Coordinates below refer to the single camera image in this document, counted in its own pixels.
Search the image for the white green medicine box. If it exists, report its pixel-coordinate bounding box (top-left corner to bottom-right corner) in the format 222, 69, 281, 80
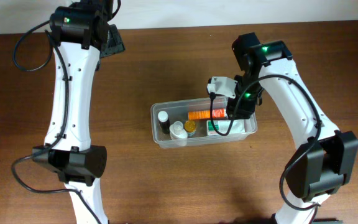
206, 119, 246, 136

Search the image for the orange tube white cap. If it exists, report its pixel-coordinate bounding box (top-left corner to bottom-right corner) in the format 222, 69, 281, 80
188, 108, 227, 120

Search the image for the small jar gold lid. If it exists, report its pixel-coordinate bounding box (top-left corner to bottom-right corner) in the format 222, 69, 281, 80
184, 120, 197, 137

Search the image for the white squeeze bottle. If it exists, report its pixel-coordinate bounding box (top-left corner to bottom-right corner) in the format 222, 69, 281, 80
169, 121, 188, 147

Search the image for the dark bottle white cap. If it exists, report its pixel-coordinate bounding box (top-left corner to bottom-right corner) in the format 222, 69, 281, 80
157, 111, 170, 134

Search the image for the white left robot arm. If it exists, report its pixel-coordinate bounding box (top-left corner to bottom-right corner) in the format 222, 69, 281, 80
33, 0, 125, 223

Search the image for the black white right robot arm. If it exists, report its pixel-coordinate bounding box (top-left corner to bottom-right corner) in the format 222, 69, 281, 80
227, 33, 358, 223

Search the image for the clear plastic container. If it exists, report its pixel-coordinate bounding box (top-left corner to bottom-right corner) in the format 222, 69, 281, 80
150, 98, 257, 149

